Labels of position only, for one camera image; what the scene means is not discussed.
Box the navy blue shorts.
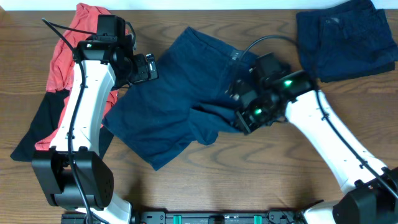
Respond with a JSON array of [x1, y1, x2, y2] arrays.
[[103, 27, 257, 170]]

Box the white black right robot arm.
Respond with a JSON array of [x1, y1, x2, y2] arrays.
[[228, 70, 397, 224]]

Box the folded navy shorts stack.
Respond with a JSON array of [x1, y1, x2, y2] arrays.
[[296, 0, 397, 83]]

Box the red t-shirt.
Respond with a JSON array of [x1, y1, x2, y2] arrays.
[[34, 3, 119, 151]]

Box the black garment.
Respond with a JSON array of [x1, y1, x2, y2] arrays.
[[10, 89, 70, 162]]

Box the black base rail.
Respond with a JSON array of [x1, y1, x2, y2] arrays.
[[128, 210, 306, 224]]

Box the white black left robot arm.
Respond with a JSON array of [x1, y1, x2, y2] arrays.
[[32, 40, 159, 223]]

